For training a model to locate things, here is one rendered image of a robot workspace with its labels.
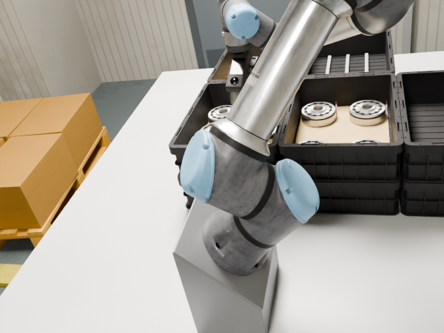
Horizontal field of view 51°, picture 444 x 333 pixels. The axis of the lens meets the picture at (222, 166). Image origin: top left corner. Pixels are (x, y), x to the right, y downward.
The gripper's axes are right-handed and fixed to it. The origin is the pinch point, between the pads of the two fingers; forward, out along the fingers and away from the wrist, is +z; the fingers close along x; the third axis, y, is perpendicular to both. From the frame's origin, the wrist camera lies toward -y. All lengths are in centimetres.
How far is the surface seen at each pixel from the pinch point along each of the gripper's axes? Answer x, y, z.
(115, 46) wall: 174, 229, 60
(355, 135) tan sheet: -30.3, 1.1, 9.3
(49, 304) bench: 42, -57, 22
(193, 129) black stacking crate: 16.9, -2.8, 4.0
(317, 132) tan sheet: -19.3, 3.1, 9.3
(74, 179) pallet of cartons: 130, 69, 80
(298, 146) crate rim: -17.4, -19.6, -0.7
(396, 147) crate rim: -40.2, -19.3, -0.1
